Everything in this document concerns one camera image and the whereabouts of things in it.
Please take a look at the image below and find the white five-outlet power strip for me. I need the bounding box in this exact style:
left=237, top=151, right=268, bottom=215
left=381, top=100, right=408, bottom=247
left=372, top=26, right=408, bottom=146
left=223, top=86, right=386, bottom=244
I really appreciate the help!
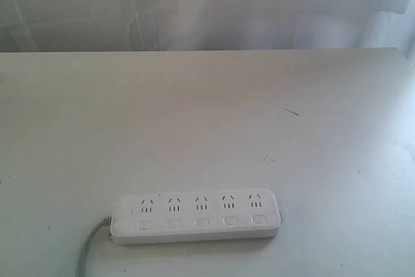
left=110, top=189, right=281, bottom=245

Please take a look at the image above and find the white sheer curtain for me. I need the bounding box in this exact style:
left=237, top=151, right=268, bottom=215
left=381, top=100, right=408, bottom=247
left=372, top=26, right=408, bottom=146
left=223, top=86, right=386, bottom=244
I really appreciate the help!
left=1, top=0, right=414, bottom=60

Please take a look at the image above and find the grey power cable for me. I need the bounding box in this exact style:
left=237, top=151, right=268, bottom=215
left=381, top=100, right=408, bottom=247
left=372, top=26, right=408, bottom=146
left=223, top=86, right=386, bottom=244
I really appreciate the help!
left=77, top=217, right=113, bottom=277

